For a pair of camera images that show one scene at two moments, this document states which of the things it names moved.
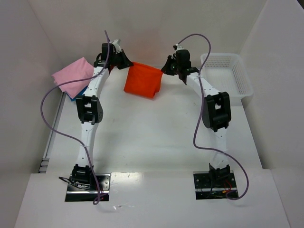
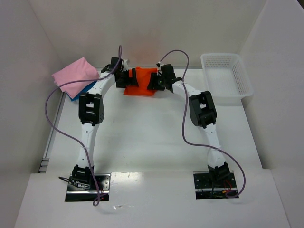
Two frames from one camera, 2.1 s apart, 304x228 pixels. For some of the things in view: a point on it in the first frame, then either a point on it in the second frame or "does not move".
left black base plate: [74, 194] does not move
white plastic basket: [227, 72] does not move
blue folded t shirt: [80, 93] does not move
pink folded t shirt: [81, 69] does not move
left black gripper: [121, 60] → [132, 77]
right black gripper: [171, 65] → [154, 81]
